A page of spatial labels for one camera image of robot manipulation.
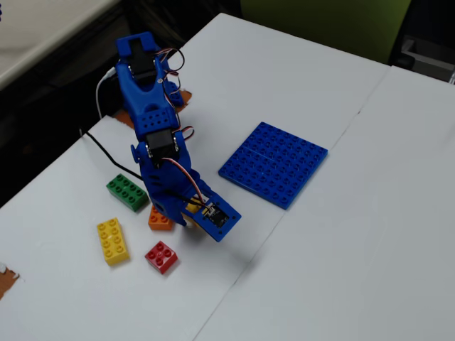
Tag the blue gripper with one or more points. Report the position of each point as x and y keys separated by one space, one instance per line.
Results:
x=161 y=207

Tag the yellow 2x2 toy block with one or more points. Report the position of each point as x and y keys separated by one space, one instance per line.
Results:
x=192 y=207

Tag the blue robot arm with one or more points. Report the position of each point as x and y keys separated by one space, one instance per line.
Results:
x=149 y=106

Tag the orange 2x4 toy block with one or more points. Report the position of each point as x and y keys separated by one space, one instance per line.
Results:
x=160 y=222

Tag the red 2x2 toy block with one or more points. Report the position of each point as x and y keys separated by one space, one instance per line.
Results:
x=160 y=254

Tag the green 2x4 toy block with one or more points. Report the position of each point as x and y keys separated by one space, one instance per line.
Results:
x=126 y=190

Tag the yellow 2x4 toy block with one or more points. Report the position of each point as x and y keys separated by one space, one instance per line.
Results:
x=112 y=241

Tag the blue 8x8 stud plate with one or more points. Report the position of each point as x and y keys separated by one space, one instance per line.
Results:
x=273 y=167

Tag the white desk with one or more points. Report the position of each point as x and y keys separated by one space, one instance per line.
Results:
x=35 y=32

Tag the green floor mat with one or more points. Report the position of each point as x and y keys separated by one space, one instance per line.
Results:
x=320 y=25

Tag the grey box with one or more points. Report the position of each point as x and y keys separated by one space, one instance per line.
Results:
x=426 y=60

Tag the blue camera mount with board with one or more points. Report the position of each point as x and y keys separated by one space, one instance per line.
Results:
x=220 y=220

